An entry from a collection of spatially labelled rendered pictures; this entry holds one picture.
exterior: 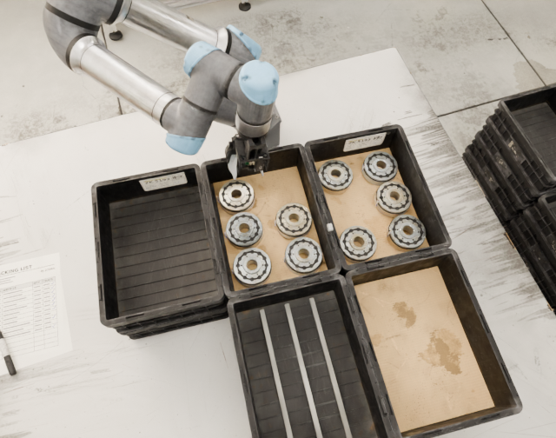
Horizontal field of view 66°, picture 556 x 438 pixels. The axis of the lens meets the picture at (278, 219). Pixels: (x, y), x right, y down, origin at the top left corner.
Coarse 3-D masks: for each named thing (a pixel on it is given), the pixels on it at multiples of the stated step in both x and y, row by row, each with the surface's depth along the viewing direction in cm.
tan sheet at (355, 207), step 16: (352, 160) 133; (336, 176) 131; (400, 176) 131; (352, 192) 128; (368, 192) 129; (336, 208) 126; (352, 208) 126; (368, 208) 126; (336, 224) 124; (352, 224) 124; (368, 224) 124; (384, 224) 124; (384, 240) 122; (384, 256) 120
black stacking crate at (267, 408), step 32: (320, 288) 111; (256, 320) 113; (320, 320) 113; (256, 352) 109; (288, 352) 109; (320, 352) 110; (352, 352) 110; (256, 384) 106; (288, 384) 106; (320, 384) 106; (352, 384) 106; (256, 416) 103; (288, 416) 103; (320, 416) 103; (352, 416) 103
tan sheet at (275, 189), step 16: (256, 176) 130; (272, 176) 130; (288, 176) 130; (256, 192) 128; (272, 192) 128; (288, 192) 128; (304, 192) 128; (256, 208) 126; (272, 208) 126; (224, 224) 124; (272, 224) 124; (224, 240) 122; (272, 240) 122; (288, 240) 122; (272, 256) 120; (304, 256) 120; (272, 272) 118; (288, 272) 118; (240, 288) 116
